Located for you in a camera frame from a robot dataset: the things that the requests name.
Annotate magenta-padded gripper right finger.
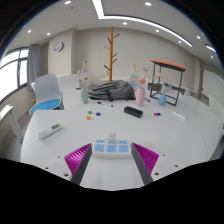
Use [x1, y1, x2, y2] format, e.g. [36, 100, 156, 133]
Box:
[130, 142, 182, 186]

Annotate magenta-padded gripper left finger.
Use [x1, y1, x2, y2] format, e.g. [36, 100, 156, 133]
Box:
[43, 143, 93, 186]

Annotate small clear white charger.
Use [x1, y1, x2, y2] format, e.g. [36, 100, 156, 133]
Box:
[107, 132, 118, 145]

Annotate white remote control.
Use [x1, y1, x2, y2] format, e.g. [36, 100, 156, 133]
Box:
[36, 122, 64, 141]

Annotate black rectangular case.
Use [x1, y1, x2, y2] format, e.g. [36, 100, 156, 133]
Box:
[123, 105, 144, 119]

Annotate white whiteboard eraser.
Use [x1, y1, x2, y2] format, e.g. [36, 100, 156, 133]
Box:
[172, 110, 187, 121]

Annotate blue vase with dried flowers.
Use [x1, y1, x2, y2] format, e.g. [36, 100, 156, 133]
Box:
[155, 70, 173, 107]

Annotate pink vase with flowers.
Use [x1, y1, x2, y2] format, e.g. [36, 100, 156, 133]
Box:
[130, 63, 152, 107]

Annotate black white marker pen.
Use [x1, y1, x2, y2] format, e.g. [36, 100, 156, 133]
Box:
[96, 101, 114, 108]

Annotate green vase with dried flowers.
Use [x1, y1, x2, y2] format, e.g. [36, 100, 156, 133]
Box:
[76, 59, 90, 105]

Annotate white chair blue seat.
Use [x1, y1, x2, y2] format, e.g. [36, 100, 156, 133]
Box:
[28, 73, 65, 116]

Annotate grey backpack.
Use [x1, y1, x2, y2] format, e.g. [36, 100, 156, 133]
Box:
[87, 79, 136, 102]

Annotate grey curtain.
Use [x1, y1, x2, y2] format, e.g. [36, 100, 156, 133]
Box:
[26, 43, 41, 91]

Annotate window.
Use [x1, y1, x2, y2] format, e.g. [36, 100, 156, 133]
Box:
[0, 47, 30, 103]

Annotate wooden coat rack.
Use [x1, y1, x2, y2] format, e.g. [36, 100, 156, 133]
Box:
[103, 26, 121, 83]

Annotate short ceiling light strip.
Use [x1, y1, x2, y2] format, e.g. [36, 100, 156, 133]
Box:
[205, 44, 218, 54]

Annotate long ceiling light strip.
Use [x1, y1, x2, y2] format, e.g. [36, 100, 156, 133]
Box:
[91, 0, 194, 48]

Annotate round ceiling spotlights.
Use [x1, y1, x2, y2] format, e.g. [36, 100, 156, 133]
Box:
[26, 0, 218, 59]

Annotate black frame stand orange top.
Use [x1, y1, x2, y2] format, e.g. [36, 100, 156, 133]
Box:
[148, 59, 187, 107]

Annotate white wall board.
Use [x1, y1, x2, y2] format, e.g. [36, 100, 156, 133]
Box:
[201, 69, 224, 101]

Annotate round wall clock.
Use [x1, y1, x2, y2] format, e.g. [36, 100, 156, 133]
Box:
[53, 41, 65, 53]

